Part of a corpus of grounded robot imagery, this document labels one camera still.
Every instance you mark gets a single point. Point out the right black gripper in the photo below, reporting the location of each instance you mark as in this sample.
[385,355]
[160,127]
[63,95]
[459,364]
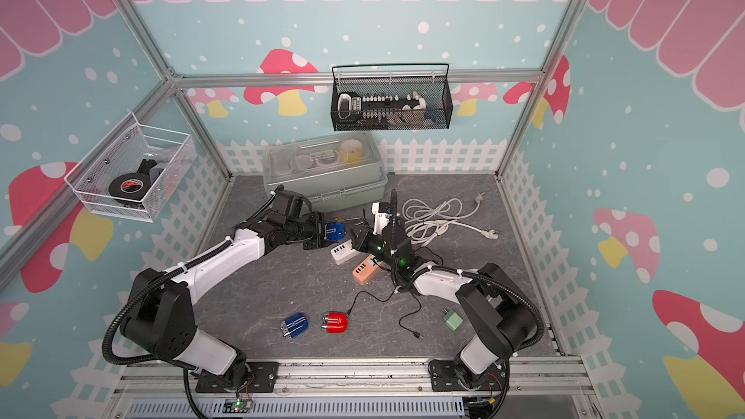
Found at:
[363,241]

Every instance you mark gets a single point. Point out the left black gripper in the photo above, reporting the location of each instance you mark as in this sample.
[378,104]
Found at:
[319,219]

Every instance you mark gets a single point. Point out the blue shaver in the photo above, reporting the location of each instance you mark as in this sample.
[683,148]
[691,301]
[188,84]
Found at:
[336,231]
[294,325]

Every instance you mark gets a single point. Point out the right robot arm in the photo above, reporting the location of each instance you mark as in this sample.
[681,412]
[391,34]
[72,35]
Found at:
[503,317]

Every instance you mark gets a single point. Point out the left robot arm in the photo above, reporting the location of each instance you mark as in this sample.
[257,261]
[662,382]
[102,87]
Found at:
[157,323]

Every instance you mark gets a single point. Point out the red electric shaver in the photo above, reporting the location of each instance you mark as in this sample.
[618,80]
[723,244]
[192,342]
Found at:
[334,322]

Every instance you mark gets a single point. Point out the orange power strip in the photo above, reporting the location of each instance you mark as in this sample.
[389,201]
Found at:
[366,270]

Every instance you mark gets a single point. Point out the white power strip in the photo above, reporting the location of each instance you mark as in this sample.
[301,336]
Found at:
[344,252]

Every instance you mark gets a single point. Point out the green plastic storage box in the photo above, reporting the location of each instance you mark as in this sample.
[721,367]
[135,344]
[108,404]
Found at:
[313,169]

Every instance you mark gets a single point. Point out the yellow tape roll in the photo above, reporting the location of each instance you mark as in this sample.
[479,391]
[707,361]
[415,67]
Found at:
[352,151]

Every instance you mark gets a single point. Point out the green charger adapter lower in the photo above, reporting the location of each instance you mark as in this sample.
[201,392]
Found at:
[453,320]

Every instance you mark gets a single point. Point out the black power strip in basket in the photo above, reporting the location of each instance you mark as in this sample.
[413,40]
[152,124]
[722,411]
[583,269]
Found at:
[391,108]

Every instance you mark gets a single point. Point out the black tape roll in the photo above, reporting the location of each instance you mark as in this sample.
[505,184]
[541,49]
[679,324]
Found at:
[130,189]

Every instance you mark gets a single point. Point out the black wire mesh basket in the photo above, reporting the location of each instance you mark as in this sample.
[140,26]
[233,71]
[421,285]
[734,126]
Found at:
[429,80]

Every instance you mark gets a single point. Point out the clear acrylic wall bin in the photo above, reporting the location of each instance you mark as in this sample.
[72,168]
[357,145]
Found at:
[133,172]

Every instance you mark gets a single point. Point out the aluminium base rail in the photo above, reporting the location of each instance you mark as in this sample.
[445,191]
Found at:
[405,388]

